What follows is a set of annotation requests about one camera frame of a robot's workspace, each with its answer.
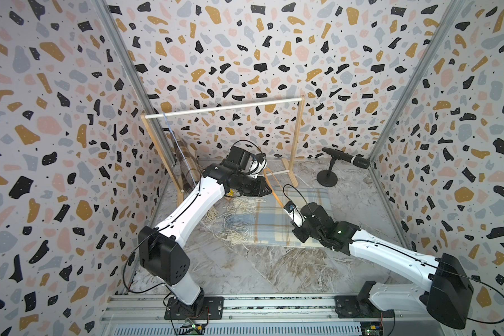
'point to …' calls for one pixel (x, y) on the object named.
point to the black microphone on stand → (328, 178)
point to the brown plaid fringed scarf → (190, 167)
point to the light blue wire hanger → (175, 141)
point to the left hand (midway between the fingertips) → (271, 190)
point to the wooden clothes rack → (293, 170)
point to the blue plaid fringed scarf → (262, 220)
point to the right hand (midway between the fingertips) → (293, 220)
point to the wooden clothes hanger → (265, 176)
